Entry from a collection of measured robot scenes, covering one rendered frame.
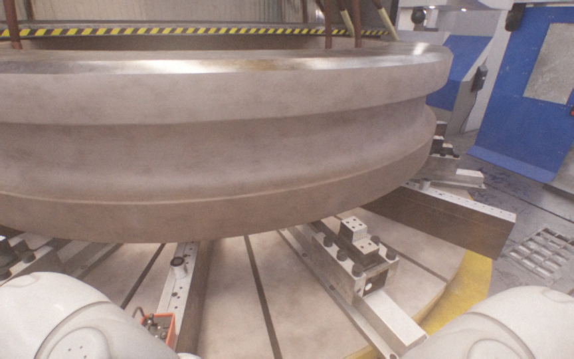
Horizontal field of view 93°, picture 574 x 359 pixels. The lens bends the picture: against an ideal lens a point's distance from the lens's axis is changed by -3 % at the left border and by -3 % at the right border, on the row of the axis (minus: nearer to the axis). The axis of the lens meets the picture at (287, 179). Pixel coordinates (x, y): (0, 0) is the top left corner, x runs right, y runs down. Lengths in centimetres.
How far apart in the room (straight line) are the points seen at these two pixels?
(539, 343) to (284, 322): 156
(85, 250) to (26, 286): 200
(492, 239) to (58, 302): 263
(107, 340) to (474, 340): 43
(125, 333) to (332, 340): 154
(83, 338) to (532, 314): 58
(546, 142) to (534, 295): 497
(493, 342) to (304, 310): 162
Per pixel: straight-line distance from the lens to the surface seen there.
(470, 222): 268
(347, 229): 179
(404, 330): 184
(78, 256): 256
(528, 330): 53
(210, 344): 190
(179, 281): 171
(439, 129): 482
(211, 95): 131
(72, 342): 44
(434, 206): 267
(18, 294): 59
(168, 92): 133
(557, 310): 58
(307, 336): 189
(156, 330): 141
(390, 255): 184
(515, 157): 570
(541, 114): 549
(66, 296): 54
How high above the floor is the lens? 190
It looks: 28 degrees down
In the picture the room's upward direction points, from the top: 1 degrees clockwise
